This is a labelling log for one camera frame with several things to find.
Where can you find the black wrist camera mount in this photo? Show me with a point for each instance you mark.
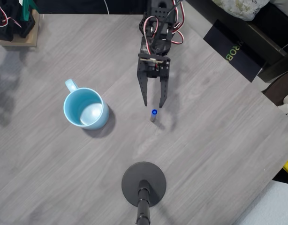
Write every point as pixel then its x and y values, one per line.
pixel 155 60

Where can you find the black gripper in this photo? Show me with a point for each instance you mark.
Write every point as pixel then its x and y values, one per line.
pixel 151 70

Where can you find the black round camera stand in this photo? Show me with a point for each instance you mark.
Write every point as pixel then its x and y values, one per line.
pixel 144 182

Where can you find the light blue ceramic mug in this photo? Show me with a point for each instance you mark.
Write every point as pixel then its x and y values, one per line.
pixel 87 107

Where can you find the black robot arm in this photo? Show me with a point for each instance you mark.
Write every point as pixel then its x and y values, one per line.
pixel 161 14

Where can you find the patterned white pillow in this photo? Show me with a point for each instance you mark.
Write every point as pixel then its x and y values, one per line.
pixel 242 9

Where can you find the dark brown round furniture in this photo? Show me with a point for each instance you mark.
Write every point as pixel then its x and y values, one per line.
pixel 277 91

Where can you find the black box with green letters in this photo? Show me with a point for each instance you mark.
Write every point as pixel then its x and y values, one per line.
pixel 237 51

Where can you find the blue capped black marker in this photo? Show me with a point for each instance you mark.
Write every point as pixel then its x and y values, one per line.
pixel 154 114

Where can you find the wooden base board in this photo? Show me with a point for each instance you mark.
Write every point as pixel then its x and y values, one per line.
pixel 31 37

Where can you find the pale grey fabric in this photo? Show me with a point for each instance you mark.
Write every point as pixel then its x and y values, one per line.
pixel 270 206

